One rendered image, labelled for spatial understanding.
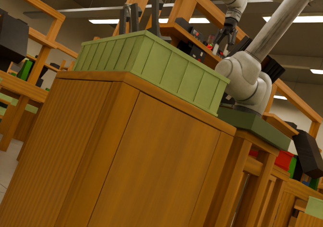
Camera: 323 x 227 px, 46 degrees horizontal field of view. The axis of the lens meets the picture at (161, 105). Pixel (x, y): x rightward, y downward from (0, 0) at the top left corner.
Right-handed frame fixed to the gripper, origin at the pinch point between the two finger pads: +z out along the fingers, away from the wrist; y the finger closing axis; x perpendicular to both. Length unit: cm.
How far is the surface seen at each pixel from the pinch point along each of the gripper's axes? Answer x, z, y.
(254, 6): 252, -190, -197
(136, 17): -80, 23, 24
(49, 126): -88, 77, 7
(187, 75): -70, 42, 52
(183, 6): 15, -43, -66
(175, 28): 5, -19, -54
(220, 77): -56, 37, 56
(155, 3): -84, 20, 38
